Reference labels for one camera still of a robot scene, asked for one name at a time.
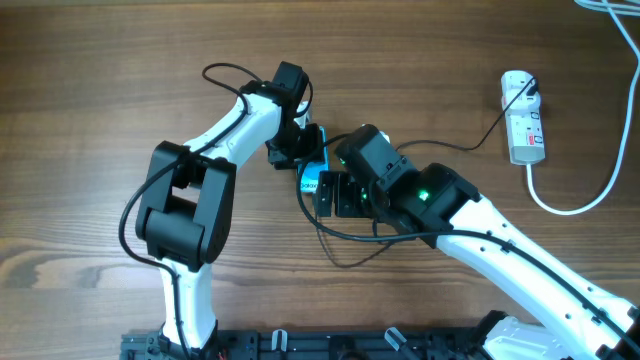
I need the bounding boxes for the teal screen Galaxy smartphone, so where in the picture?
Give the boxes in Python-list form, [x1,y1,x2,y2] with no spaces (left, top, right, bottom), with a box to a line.
[296,124,329,193]

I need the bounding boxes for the black USB charging cable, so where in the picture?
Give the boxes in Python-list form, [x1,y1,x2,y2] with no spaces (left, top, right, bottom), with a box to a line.
[314,75,540,269]

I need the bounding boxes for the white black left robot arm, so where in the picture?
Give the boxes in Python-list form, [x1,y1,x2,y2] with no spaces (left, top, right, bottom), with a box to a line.
[131,62,323,359]

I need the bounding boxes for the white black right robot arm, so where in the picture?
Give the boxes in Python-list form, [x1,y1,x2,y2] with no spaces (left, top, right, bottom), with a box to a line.
[333,124,639,359]

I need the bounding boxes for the white power strip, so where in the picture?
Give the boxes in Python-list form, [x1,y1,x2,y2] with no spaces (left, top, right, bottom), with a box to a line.
[501,70,545,165]

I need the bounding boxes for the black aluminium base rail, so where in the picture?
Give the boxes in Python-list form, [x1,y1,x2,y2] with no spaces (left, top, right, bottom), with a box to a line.
[119,327,491,360]

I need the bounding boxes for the white power strip cord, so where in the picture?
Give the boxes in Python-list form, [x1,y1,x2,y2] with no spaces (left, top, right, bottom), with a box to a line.
[525,0,640,217]

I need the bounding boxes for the white cables at corner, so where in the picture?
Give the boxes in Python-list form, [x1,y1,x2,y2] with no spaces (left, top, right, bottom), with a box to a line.
[572,0,640,19]

